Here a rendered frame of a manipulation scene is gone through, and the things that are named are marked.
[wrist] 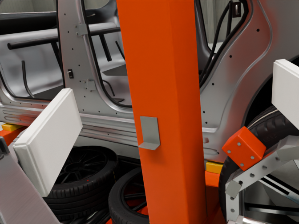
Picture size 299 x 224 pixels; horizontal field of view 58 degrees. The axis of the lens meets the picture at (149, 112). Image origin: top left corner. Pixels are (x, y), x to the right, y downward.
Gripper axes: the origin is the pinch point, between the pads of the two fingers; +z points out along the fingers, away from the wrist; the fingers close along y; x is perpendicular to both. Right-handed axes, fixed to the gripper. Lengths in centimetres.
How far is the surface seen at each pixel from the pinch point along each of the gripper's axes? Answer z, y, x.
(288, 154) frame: 42, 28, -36
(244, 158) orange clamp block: 47, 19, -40
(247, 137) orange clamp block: 51, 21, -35
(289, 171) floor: 186, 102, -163
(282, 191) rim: 50, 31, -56
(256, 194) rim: 64, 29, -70
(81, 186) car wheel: 121, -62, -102
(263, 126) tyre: 55, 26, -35
